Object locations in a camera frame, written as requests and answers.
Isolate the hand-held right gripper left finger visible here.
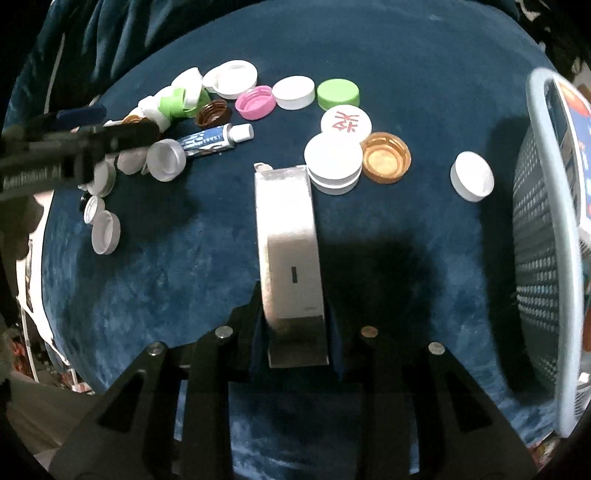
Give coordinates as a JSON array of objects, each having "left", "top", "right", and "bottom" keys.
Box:
[{"left": 48, "top": 281, "right": 269, "bottom": 480}]

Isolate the rumpled blue duvet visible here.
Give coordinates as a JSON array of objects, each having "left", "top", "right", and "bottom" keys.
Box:
[{"left": 4, "top": 0, "right": 259, "bottom": 121}]

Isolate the light blue plastic basket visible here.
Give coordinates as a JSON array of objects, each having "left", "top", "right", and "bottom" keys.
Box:
[{"left": 512, "top": 67, "right": 591, "bottom": 439}]

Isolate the silver grey long box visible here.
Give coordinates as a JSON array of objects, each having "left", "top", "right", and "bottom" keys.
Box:
[{"left": 254, "top": 162, "right": 330, "bottom": 369}]

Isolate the person's left hand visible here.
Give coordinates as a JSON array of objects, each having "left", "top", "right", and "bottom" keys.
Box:
[{"left": 0, "top": 194, "right": 47, "bottom": 262}]

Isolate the green plastic bottle cap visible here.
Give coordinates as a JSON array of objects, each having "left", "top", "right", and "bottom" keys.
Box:
[{"left": 317, "top": 79, "right": 361, "bottom": 111}]

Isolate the black white patterned cloth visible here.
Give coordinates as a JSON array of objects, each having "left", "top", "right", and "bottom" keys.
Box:
[{"left": 515, "top": 0, "right": 591, "bottom": 89}]

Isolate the wide white jar lid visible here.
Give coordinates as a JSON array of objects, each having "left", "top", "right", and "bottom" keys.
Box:
[{"left": 202, "top": 59, "right": 259, "bottom": 100}]

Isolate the pink plastic bottle cap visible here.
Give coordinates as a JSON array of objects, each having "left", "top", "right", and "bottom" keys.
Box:
[{"left": 235, "top": 85, "right": 277, "bottom": 121}]

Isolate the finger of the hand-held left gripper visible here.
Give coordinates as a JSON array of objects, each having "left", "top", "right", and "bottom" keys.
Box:
[
  {"left": 78, "top": 121, "right": 161, "bottom": 160},
  {"left": 46, "top": 105, "right": 108, "bottom": 131}
]

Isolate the brown plastic bottle cap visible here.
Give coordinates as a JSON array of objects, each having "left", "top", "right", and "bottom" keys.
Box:
[{"left": 194, "top": 100, "right": 233, "bottom": 129}]

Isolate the blue white toothpaste box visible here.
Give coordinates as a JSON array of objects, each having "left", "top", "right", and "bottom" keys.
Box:
[{"left": 547, "top": 78, "right": 591, "bottom": 260}]

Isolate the white plastic bottle cap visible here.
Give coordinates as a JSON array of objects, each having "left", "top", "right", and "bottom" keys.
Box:
[
  {"left": 450, "top": 151, "right": 495, "bottom": 203},
  {"left": 272, "top": 76, "right": 316, "bottom": 111},
  {"left": 310, "top": 170, "right": 362, "bottom": 196},
  {"left": 304, "top": 132, "right": 364, "bottom": 182}
]

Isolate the white cap with red marks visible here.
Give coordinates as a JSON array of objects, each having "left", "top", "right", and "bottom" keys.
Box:
[{"left": 320, "top": 107, "right": 372, "bottom": 144}]

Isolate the pile of bottle caps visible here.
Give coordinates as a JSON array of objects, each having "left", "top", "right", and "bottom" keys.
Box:
[{"left": 82, "top": 67, "right": 214, "bottom": 257}]

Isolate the small blue white tube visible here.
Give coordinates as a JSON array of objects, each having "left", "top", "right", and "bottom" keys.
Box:
[{"left": 177, "top": 123, "right": 255, "bottom": 158}]

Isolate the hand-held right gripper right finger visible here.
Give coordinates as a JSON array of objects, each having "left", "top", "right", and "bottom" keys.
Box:
[{"left": 325, "top": 295, "right": 539, "bottom": 480}]

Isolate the person's grey trouser leg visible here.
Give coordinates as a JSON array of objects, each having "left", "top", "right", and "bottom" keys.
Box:
[{"left": 8, "top": 374, "right": 110, "bottom": 457}]

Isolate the gold plastic bottle cap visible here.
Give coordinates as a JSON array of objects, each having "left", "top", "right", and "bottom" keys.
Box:
[{"left": 361, "top": 131, "right": 412, "bottom": 184}]

